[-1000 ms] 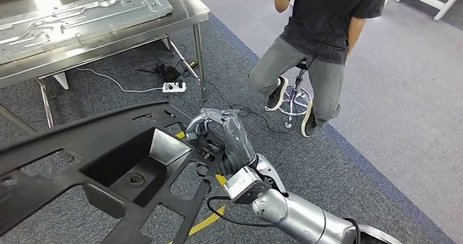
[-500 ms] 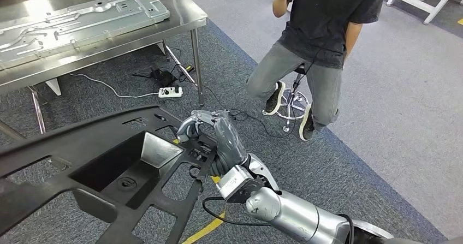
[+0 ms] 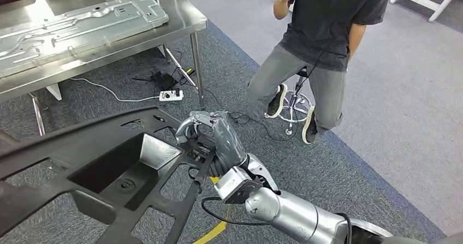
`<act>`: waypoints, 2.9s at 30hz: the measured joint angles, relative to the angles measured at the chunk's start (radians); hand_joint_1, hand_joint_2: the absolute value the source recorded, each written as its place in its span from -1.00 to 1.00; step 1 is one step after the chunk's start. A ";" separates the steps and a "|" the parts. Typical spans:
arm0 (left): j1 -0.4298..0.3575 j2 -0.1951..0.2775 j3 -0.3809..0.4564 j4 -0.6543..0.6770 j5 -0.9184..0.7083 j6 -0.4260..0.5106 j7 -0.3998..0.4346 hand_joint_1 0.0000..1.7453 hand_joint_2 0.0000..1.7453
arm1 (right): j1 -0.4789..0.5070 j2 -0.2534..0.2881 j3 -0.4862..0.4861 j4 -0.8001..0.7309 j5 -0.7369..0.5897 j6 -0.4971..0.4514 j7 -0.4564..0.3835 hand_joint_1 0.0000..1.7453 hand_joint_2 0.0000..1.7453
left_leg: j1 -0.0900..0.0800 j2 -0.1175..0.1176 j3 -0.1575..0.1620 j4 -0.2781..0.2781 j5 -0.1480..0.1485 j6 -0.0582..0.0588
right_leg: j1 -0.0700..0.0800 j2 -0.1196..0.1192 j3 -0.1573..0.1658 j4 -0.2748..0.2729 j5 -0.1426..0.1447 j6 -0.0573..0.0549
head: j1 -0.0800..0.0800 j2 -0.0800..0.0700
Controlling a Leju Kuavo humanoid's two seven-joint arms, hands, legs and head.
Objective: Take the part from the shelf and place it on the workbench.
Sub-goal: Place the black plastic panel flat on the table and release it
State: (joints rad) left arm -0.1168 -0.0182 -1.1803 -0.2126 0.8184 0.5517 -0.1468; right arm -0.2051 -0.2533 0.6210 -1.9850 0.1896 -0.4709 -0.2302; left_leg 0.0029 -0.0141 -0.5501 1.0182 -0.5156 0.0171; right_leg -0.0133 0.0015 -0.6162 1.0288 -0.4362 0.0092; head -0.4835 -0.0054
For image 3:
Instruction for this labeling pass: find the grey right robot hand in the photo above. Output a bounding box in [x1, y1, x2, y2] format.
[175, 110, 248, 178]

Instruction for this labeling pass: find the person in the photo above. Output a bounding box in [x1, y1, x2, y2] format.
[246, 0, 394, 145]

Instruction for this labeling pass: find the white frame stand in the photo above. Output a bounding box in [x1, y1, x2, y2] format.
[390, 0, 463, 23]

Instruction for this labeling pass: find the black power adapter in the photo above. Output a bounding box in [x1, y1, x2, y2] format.
[132, 70, 179, 91]

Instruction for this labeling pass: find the chrome swivel stool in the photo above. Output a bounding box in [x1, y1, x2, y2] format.
[264, 67, 316, 136]

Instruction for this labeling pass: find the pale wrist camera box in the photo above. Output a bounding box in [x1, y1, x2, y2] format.
[213, 165, 264, 204]

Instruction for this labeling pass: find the black floor cable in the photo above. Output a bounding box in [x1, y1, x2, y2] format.
[202, 87, 312, 142]

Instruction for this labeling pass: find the stamped silver metal panel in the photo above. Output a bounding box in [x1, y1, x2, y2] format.
[0, 0, 170, 79]

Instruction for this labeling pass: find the black plastic plate frame part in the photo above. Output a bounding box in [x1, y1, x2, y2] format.
[0, 106, 218, 244]

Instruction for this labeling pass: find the white power cord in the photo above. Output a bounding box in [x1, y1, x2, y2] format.
[70, 77, 162, 103]

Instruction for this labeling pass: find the white power strip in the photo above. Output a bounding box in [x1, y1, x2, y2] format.
[159, 90, 185, 103]

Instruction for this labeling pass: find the thin black cord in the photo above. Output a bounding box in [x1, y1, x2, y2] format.
[306, 49, 328, 87]

